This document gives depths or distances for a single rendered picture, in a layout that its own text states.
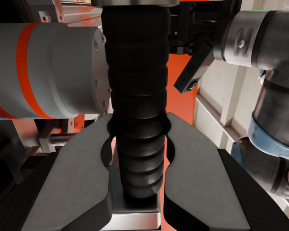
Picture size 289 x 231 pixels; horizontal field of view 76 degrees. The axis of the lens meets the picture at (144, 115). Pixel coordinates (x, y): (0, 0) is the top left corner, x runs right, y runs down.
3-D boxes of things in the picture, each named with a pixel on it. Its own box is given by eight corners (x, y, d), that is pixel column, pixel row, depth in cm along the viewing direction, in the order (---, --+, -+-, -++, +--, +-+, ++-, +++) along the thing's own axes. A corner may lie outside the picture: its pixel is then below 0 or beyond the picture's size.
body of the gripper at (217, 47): (183, 2, 36) (249, -1, 29) (180, 48, 40) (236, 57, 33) (157, 2, 31) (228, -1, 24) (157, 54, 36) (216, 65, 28)
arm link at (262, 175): (304, 69, 76) (269, 197, 60) (263, 64, 84) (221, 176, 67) (316, 46, 66) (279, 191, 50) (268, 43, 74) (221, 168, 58)
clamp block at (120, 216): (43, 214, 14) (60, 249, 17) (162, 212, 14) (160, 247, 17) (67, 165, 19) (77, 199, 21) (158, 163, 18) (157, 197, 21)
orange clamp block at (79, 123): (47, 129, 54) (61, 134, 63) (75, 129, 54) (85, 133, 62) (50, 106, 56) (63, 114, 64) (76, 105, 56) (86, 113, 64)
